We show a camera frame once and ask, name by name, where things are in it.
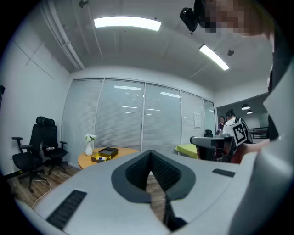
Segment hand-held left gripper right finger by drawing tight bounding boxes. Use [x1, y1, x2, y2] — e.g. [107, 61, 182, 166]
[150, 149, 244, 235]

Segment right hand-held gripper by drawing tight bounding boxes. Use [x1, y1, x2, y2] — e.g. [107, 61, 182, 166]
[229, 66, 294, 235]

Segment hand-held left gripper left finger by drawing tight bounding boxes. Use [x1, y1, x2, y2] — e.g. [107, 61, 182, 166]
[15, 149, 172, 235]

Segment yellow box tray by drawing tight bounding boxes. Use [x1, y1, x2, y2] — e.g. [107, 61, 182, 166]
[91, 154, 109, 163]

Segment person's right forearm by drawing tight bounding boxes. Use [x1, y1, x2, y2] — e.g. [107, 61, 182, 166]
[243, 139, 271, 159]

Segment black box lid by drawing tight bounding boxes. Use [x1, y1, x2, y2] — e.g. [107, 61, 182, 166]
[98, 146, 119, 159]

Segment black metal railing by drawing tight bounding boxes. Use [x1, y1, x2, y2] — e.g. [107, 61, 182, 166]
[249, 127, 269, 144]

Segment black office chair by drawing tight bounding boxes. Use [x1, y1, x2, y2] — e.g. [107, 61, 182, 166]
[41, 118, 69, 175]
[11, 116, 50, 193]

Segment person's black shirt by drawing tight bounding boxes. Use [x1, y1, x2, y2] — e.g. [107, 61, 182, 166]
[267, 22, 294, 141]

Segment narrow ceiling light panel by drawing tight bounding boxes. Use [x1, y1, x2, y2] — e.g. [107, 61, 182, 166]
[198, 44, 230, 71]

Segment white ceiling pipes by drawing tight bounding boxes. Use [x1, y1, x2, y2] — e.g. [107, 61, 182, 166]
[40, 0, 85, 71]

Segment person's head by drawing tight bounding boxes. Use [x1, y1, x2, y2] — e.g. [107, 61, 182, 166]
[195, 0, 276, 39]

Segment long ceiling light panel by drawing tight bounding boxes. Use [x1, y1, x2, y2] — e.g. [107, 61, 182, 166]
[93, 16, 162, 32]

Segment white floor cable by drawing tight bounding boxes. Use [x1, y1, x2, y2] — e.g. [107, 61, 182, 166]
[22, 176, 53, 209]

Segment black head-mounted camera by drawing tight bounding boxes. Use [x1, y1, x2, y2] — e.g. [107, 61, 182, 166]
[179, 7, 198, 32]

